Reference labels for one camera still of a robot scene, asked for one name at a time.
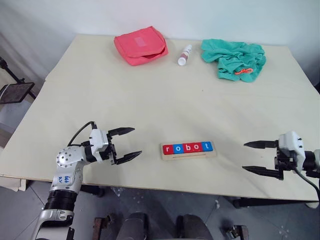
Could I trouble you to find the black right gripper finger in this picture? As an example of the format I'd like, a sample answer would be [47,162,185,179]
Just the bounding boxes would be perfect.
[241,165,285,180]
[243,140,280,150]

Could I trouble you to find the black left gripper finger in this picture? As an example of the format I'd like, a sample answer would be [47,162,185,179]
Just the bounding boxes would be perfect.
[107,126,136,137]
[115,150,144,166]

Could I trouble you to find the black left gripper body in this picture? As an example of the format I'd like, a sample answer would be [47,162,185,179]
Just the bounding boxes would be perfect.
[106,131,120,166]

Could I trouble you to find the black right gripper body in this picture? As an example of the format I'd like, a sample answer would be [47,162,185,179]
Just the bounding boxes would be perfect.
[274,141,296,181]

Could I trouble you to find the light wooden letter tray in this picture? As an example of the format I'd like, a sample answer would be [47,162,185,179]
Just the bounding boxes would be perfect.
[159,140,217,162]

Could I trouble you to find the black table leg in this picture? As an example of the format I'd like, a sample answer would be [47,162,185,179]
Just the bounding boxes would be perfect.
[79,184,106,198]

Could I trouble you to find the dark rounded shape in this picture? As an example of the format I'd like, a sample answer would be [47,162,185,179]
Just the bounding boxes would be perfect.
[116,212,150,240]

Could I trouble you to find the red fabric pouch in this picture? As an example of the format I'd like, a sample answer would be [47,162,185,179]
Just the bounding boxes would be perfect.
[113,24,170,67]

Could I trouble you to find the small white bottle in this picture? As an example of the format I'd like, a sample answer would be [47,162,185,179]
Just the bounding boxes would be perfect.
[176,44,194,67]

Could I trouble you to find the crumpled green cloth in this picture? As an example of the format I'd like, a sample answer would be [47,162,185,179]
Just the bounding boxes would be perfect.
[200,38,267,84]

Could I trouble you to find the beige side board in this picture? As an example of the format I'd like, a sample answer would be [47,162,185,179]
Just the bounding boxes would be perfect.
[0,173,26,193]

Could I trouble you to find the black tablet on stand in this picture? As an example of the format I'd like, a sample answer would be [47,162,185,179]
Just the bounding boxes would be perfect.
[0,56,37,106]

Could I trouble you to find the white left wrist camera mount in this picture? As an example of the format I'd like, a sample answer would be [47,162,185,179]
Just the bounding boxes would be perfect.
[88,128,111,163]

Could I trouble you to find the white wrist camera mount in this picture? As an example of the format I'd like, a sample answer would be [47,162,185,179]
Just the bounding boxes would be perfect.
[88,128,111,163]
[277,130,306,161]

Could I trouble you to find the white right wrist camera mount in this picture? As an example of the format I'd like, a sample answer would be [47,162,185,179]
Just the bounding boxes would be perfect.
[277,130,306,161]

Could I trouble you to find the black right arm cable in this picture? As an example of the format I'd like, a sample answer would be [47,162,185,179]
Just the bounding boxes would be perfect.
[293,166,320,202]

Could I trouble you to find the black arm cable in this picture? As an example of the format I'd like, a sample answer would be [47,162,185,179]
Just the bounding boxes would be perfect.
[293,166,320,202]
[66,121,98,148]

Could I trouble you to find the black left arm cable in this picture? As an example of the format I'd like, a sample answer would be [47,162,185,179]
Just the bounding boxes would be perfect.
[66,121,98,148]

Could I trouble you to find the rusty brown bracket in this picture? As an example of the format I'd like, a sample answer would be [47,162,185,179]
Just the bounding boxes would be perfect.
[93,215,112,240]
[226,224,248,240]

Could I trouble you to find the orange cord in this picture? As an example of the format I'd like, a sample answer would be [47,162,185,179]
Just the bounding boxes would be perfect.
[234,67,254,76]

